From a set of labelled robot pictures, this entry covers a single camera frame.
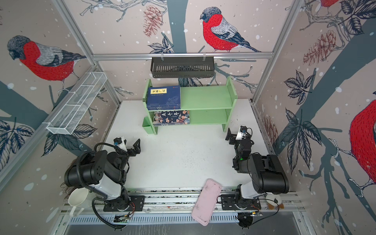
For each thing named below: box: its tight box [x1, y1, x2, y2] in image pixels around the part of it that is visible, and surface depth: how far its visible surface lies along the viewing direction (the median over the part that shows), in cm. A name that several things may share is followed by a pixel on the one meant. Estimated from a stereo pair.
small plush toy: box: [265, 193, 284, 211], surface depth 74 cm
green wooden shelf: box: [141, 76, 238, 135], surface depth 90 cm
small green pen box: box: [141, 116, 157, 136], surface depth 100 cm
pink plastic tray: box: [191, 178, 223, 227], surface depth 74 cm
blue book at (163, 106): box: [146, 103, 182, 111], surface depth 79 cm
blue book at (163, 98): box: [146, 85, 182, 111], surface depth 81 cm
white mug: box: [68, 187, 94, 217], surface depth 69 cm
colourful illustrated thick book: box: [152, 110, 191, 126], surface depth 94 cm
